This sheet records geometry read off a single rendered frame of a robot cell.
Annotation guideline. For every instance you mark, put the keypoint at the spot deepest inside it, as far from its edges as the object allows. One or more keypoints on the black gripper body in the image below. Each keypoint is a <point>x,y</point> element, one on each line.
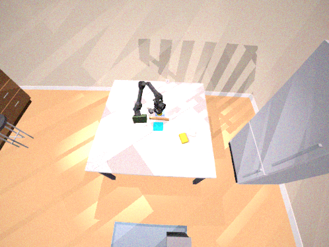
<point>151,110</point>

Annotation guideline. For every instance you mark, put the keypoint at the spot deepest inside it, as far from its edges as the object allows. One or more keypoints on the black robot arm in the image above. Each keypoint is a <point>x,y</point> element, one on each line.
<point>158,100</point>

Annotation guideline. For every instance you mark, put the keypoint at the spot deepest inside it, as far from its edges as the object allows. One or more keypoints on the yellow flat block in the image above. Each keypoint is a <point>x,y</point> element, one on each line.
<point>183,138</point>

